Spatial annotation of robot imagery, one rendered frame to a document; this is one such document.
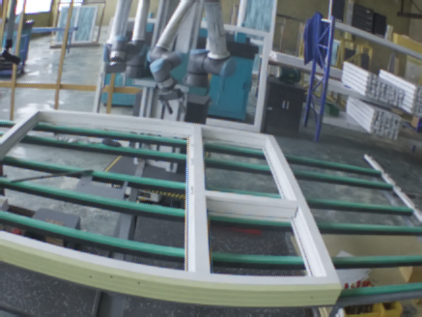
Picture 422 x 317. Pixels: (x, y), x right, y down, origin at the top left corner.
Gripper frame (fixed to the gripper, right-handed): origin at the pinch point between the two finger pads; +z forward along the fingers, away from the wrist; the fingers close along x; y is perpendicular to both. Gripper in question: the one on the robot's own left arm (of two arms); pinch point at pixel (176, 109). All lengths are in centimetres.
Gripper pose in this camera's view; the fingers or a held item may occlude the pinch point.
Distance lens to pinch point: 256.3
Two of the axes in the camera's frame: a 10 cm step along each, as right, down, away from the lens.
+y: -4.2, 6.1, -6.7
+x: 8.4, -0.1, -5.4
